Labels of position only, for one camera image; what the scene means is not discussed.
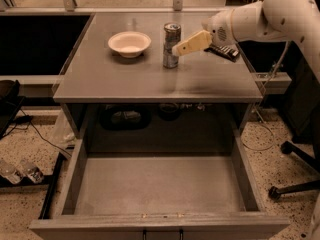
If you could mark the clear water bottle left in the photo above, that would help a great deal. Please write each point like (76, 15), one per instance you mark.
(10, 172)

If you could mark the silver blue redbull can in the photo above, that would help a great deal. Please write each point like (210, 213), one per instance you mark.
(172, 36)

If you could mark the black floor stand frame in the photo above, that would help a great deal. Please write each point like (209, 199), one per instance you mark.
(50, 182)

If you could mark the clear water bottle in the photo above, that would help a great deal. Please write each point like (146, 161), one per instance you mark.
(10, 172)
(32, 171)

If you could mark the clear water bottle right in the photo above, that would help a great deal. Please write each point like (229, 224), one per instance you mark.
(32, 171)

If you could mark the black equipment at left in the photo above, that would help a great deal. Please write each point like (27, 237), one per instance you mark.
(10, 103)

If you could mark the dark snack bar wrapper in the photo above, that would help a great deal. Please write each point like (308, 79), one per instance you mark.
(224, 52)

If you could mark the black office chair base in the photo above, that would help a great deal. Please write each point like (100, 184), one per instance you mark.
(301, 175)

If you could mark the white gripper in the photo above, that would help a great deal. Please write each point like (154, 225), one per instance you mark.
(218, 31)

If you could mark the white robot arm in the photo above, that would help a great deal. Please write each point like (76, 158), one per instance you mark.
(262, 21)

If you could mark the open grey top drawer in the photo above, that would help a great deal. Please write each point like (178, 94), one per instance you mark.
(160, 198)

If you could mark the white paper bowl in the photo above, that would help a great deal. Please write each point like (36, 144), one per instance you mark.
(129, 44)

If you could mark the grey cabinet with top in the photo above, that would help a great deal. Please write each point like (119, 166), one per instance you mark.
(135, 106)

